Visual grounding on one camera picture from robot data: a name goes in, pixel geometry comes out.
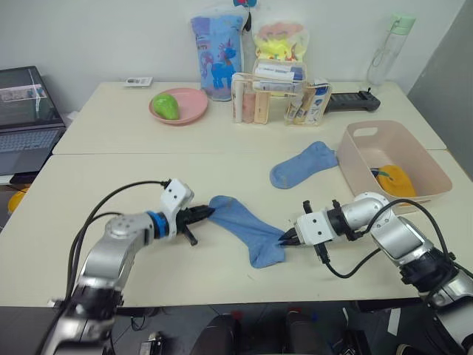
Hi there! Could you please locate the pink plate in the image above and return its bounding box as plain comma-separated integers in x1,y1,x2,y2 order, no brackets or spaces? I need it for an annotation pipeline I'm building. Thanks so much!
148,87,209,127

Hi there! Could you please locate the black flat device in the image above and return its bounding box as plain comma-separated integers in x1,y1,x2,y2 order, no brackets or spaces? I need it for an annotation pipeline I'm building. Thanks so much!
324,89,381,113

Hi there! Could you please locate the blue sock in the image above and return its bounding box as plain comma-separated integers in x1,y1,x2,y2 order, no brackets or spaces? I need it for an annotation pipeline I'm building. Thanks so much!
269,141,339,190
208,195,287,270

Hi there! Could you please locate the folded yellow sock pair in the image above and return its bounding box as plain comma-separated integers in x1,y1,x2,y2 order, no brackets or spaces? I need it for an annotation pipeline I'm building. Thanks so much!
370,164,418,198

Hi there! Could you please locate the dark rounded shape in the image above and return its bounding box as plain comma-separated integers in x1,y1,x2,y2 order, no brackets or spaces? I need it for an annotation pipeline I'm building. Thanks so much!
191,313,243,355

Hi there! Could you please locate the yellow toy bag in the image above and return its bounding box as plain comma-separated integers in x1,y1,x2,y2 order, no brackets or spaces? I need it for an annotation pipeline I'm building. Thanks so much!
253,21,310,66

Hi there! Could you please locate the beige plastic container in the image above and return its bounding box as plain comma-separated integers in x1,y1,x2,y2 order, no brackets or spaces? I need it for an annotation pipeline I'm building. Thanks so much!
337,119,454,214

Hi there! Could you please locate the white blue tube box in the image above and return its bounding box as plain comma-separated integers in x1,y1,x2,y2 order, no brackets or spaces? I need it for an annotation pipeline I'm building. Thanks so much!
255,61,306,83

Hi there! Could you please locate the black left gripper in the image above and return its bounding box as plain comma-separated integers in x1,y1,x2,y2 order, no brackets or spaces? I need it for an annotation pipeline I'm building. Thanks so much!
176,205,216,246

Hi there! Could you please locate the blue white packet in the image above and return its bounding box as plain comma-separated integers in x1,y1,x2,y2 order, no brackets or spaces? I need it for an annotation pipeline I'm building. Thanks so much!
304,78,333,125

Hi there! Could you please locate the blue unicorn print bag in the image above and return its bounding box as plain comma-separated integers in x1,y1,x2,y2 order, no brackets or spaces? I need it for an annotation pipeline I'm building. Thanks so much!
189,10,245,102

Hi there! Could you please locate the pink bottle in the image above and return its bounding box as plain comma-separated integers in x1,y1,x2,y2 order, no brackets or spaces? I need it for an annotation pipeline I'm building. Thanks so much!
242,90,256,124

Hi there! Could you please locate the grey laptop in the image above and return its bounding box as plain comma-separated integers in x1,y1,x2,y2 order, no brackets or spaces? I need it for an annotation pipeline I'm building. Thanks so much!
0,66,67,177

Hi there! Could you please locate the clear bottle green cap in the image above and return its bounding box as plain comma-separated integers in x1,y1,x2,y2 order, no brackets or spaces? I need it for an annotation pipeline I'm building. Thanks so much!
366,13,417,88

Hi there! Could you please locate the clear acrylic organizer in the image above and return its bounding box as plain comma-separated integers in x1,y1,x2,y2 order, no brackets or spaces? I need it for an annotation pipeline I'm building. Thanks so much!
230,58,333,127

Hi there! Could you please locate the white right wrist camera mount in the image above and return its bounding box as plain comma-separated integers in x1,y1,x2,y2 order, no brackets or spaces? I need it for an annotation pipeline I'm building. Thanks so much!
295,211,339,247

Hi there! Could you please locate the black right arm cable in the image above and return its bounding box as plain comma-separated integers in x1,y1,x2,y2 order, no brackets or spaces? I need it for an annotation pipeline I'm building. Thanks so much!
313,198,460,279

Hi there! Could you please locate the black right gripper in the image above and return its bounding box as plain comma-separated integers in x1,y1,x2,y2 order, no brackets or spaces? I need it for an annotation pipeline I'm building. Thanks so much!
277,226,308,249

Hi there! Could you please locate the green toy pear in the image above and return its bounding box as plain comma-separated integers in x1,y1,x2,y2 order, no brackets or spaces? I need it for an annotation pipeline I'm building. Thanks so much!
152,93,181,121

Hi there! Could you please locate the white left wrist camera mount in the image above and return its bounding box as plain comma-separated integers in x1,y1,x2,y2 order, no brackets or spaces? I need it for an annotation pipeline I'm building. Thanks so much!
159,178,196,238

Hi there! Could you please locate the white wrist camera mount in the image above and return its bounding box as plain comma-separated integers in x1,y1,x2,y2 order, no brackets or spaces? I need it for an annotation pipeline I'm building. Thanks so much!
159,178,196,238
295,211,339,247

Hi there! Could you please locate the beige bottle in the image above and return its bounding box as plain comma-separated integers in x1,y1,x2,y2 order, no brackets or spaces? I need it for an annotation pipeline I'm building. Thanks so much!
254,90,271,124

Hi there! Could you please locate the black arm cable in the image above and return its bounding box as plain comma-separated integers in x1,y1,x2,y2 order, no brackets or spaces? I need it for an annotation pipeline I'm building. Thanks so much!
63,179,171,308
313,198,460,279

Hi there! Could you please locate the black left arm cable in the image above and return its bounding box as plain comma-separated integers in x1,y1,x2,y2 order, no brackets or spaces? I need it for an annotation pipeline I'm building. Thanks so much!
63,179,171,308

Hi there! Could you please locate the white slim bottle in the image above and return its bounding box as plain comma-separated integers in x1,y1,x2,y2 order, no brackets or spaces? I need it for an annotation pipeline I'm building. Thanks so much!
232,78,245,123

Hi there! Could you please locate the yellow round object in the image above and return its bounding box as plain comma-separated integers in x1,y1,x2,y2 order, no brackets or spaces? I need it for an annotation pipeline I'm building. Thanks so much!
7,186,30,214

